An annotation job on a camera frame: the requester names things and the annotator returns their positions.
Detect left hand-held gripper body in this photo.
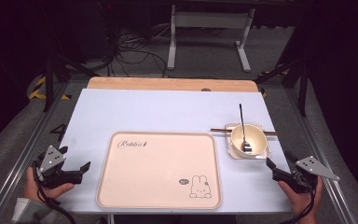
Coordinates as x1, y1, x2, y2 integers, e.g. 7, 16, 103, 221
32, 145, 84, 189

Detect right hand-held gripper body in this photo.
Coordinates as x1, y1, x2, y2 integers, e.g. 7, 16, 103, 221
272, 155, 340, 194

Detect brown chopstick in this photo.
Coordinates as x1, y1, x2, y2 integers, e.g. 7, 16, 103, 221
210, 128, 278, 137
210, 127, 277, 135

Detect cream bowl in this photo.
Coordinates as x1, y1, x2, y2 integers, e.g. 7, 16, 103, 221
230, 123, 268, 160

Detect white square plate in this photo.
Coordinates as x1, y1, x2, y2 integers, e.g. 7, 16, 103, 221
224, 122, 272, 161

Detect pink tray with rabbit print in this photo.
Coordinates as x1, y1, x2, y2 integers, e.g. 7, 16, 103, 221
95, 130, 223, 210

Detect person's left hand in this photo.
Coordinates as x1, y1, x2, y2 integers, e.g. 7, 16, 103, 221
23, 166, 76, 202

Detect person's right hand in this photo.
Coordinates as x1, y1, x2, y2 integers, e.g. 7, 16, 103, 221
277, 176, 324, 218

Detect black tripod stand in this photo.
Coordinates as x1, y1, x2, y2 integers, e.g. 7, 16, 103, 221
41, 52, 101, 113
255, 59, 310, 118

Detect white metal stand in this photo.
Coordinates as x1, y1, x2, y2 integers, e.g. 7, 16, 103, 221
166, 4, 256, 73

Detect aluminium frame rail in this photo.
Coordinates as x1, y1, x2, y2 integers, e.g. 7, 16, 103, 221
0, 81, 73, 224
282, 87, 358, 224

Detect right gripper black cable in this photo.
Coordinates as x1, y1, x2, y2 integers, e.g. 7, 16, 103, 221
279, 179, 317, 224

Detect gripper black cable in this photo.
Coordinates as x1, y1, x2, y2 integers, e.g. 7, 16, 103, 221
32, 161, 77, 224
279, 179, 317, 224

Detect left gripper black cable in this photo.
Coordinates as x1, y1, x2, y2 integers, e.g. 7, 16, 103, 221
32, 161, 77, 224

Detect black floor cables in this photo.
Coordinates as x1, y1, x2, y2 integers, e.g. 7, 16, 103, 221
110, 22, 175, 78

